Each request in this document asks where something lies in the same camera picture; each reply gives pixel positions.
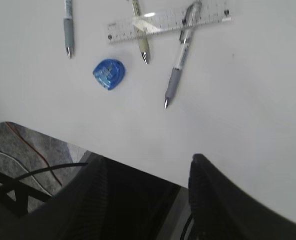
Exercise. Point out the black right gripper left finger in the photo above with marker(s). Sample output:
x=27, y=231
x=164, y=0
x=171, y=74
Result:
x=77, y=212

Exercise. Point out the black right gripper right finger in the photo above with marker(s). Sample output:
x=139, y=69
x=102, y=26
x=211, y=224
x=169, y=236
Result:
x=222, y=211

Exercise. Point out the blue pencil sharpener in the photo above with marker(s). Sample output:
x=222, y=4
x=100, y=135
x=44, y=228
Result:
x=109, y=73

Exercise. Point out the clear plastic ruler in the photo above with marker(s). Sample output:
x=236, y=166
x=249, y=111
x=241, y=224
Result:
x=170, y=20

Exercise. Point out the yellow clip pen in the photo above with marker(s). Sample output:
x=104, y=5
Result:
x=142, y=41

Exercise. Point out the blue clip pen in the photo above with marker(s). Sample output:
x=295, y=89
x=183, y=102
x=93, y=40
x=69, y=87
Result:
x=68, y=28

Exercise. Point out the black clip pen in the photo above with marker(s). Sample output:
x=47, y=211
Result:
x=191, y=16

